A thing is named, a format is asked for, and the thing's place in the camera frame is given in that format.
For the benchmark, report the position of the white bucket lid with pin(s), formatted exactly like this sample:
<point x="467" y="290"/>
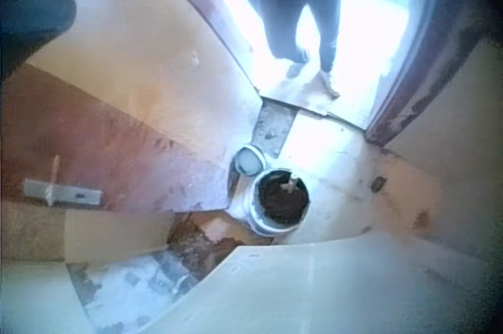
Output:
<point x="248" y="161"/>

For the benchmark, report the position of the stirring stick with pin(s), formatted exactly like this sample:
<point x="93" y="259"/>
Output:
<point x="292" y="184"/>

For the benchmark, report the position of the white bucket of brown paint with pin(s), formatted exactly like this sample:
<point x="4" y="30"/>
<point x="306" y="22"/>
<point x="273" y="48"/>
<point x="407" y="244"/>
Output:
<point x="275" y="208"/>

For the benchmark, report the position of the cream curved panel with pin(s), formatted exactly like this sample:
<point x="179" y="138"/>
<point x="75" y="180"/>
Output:
<point x="338" y="287"/>

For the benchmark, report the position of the dark round object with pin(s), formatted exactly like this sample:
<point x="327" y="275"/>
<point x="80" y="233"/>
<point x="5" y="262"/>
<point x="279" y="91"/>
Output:
<point x="35" y="12"/>

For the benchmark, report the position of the small dark wall box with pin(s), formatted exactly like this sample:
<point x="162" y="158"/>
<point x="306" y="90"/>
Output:
<point x="379" y="184"/>

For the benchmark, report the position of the brown door frame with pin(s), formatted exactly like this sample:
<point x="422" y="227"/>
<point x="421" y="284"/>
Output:
<point x="408" y="86"/>

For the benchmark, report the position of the white wall bracket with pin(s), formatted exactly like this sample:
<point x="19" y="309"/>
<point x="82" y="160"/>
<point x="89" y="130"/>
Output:
<point x="63" y="192"/>

